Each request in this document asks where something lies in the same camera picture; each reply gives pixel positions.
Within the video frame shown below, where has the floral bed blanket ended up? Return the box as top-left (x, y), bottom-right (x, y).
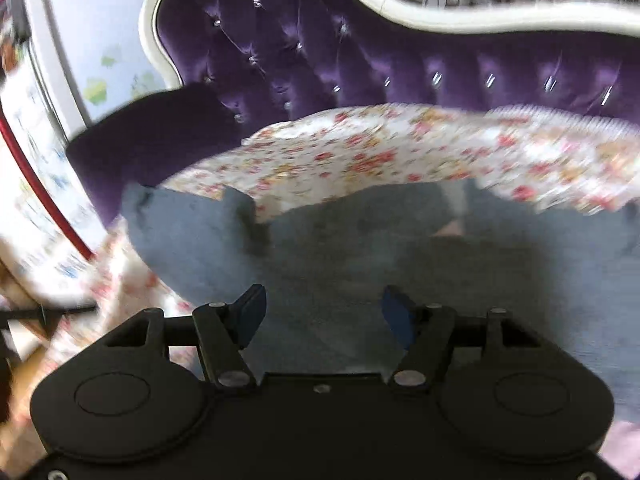
top-left (45, 102), bottom-right (640, 381)

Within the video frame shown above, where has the grey-blue knit garment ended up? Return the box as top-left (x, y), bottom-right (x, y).
top-left (120, 180), bottom-right (640, 426)

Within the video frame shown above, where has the black rod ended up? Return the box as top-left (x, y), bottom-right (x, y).
top-left (0, 304), bottom-right (97, 322)

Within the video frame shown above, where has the purple tufted headboard white frame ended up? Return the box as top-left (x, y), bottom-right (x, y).
top-left (67, 0), bottom-right (640, 228)

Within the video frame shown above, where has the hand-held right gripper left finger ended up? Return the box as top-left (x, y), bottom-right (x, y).
top-left (102, 284), bottom-right (267, 389)

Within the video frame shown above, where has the printed poster with red edge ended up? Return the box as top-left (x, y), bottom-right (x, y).
top-left (0, 35), bottom-right (98, 293)

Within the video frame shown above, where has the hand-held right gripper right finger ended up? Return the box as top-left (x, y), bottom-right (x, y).
top-left (381, 285), bottom-right (543, 394)

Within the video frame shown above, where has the pink cloth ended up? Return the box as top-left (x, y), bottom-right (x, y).
top-left (607, 420), bottom-right (640, 480)

